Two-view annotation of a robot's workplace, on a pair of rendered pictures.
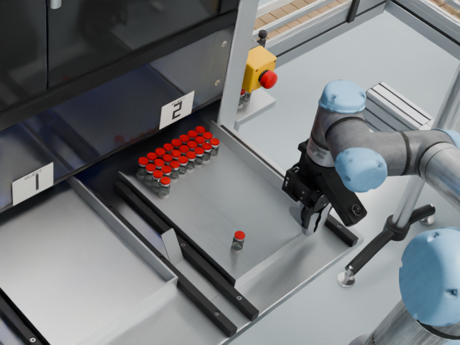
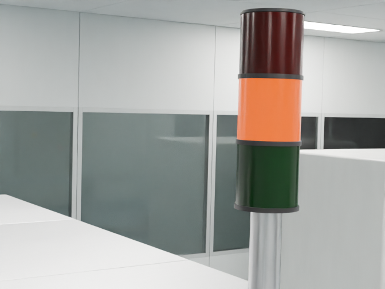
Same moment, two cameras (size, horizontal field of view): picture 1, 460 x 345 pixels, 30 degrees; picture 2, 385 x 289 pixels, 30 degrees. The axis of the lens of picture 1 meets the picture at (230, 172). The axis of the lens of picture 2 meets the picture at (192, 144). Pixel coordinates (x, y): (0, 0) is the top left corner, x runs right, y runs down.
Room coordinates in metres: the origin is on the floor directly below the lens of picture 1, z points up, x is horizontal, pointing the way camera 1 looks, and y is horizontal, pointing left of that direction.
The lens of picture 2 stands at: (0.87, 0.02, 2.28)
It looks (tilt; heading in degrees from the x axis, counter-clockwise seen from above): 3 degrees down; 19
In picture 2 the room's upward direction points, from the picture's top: 2 degrees clockwise
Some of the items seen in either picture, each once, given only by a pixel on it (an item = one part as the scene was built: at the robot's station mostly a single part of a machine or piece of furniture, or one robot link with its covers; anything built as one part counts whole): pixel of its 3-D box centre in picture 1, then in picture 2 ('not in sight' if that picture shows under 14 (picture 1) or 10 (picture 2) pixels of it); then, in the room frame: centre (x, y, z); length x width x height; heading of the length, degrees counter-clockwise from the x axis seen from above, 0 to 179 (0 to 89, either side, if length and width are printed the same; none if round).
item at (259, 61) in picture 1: (252, 67); not in sight; (1.49, 0.00, 1.00); 0.08 x 0.07 x 0.07; 52
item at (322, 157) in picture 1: (327, 146); not in sight; (1.13, -0.16, 1.13); 0.08 x 0.08 x 0.05
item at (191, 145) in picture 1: (179, 158); not in sight; (1.25, 0.11, 0.90); 0.18 x 0.02 x 0.05; 143
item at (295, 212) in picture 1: (300, 218); not in sight; (1.12, -0.15, 0.95); 0.06 x 0.03 x 0.09; 52
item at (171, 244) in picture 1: (189, 264); not in sight; (0.99, 0.04, 0.91); 0.14 x 0.03 x 0.06; 53
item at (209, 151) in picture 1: (185, 164); not in sight; (1.24, 0.09, 0.90); 0.18 x 0.02 x 0.05; 143
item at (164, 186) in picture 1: (164, 187); not in sight; (1.16, 0.12, 0.90); 0.02 x 0.02 x 0.05
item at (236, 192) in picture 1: (222, 199); not in sight; (1.17, 0.00, 0.90); 0.34 x 0.26 x 0.04; 53
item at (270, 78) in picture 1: (267, 78); not in sight; (1.46, -0.04, 0.99); 0.04 x 0.04 x 0.04; 52
